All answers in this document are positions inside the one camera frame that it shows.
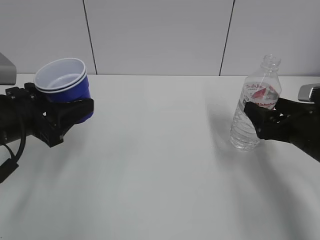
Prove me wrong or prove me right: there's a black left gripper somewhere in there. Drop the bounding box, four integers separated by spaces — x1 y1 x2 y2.
4 82 94 148

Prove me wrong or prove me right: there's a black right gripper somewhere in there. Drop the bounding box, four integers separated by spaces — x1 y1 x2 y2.
244 97 320 150

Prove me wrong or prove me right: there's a clear Wahaha water bottle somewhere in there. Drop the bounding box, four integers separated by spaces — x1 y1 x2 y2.
230 54 282 152

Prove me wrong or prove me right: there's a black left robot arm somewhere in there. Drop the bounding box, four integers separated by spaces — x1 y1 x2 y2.
0 82 94 148

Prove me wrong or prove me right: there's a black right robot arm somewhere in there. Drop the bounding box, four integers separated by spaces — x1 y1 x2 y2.
244 98 320 161

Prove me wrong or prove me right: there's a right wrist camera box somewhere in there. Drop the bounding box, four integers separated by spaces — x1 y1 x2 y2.
297 83 320 103

